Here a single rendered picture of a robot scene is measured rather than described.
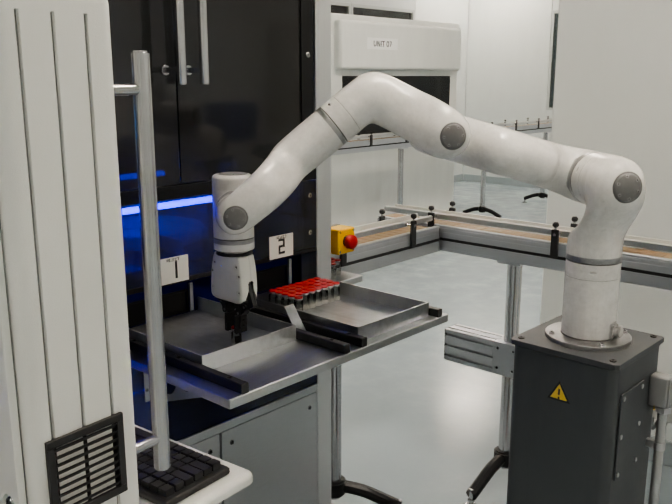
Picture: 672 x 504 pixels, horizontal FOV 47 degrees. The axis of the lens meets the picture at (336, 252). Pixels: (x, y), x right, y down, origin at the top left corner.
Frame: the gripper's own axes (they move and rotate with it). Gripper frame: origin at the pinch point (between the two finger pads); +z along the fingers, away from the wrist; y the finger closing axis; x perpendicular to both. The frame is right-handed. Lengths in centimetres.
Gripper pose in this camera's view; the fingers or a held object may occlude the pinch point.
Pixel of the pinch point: (235, 321)
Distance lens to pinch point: 167.0
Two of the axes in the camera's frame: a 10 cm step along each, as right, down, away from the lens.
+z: -0.1, 9.7, 2.3
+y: 7.4, 1.6, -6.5
